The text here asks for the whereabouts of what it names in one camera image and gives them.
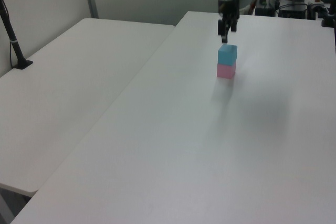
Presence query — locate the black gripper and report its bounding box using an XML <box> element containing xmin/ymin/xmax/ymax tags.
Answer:
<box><xmin>217</xmin><ymin>0</ymin><xmax>241</xmax><ymax>43</ymax></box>

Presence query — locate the blue cube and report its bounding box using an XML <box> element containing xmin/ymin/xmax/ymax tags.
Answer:
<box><xmin>217</xmin><ymin>44</ymin><xmax>238</xmax><ymax>67</ymax></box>

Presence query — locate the pink cube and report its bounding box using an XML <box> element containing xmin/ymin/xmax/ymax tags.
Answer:
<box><xmin>216</xmin><ymin>63</ymin><xmax>236</xmax><ymax>79</ymax></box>

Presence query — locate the small black box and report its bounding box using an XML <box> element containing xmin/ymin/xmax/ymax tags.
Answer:
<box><xmin>255</xmin><ymin>6</ymin><xmax>275</xmax><ymax>17</ymax></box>

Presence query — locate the black electronics box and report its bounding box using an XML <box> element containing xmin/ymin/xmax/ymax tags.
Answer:
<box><xmin>278</xmin><ymin>8</ymin><xmax>308</xmax><ymax>19</ymax></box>

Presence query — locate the black clamp stand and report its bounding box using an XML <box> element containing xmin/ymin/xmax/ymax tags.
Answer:
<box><xmin>321</xmin><ymin>0</ymin><xmax>336</xmax><ymax>28</ymax></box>

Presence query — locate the white side table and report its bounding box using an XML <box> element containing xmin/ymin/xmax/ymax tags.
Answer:
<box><xmin>0</xmin><ymin>17</ymin><xmax>176</xmax><ymax>198</ymax></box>

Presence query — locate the black pole stand with base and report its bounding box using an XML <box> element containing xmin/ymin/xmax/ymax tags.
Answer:
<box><xmin>0</xmin><ymin>0</ymin><xmax>34</xmax><ymax>70</ymax></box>

